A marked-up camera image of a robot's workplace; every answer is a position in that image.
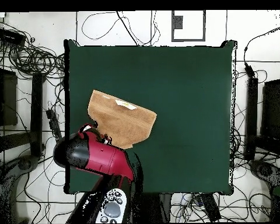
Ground tan terry towel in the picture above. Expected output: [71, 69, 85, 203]
[87, 89, 158, 150]

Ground black power strip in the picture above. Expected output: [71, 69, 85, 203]
[196, 192, 223, 223]
[45, 108, 65, 149]

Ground grey stand base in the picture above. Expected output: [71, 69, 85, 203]
[248, 159, 280, 222]
[0, 154, 41, 223]

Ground dark green table cloth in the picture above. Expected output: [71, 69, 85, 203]
[63, 38, 238, 196]

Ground black rectangular box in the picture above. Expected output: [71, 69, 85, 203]
[0, 27, 27, 47]

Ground black metal frame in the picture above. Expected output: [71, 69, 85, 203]
[0, 52, 46, 164]
[244, 59, 280, 164]

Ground tangled black cable bundle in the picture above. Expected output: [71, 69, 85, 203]
[4, 39, 66, 80]

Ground thin black looped cable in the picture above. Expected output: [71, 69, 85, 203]
[81, 10, 162, 47]

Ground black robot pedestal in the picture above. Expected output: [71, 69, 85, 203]
[142, 192, 173, 223]

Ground thick black cable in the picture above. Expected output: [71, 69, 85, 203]
[115, 10, 140, 47]

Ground grey floor hatch frame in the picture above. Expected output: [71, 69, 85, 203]
[171, 10, 207, 43]

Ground black cable with adapter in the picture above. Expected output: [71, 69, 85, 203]
[243, 23, 280, 79]

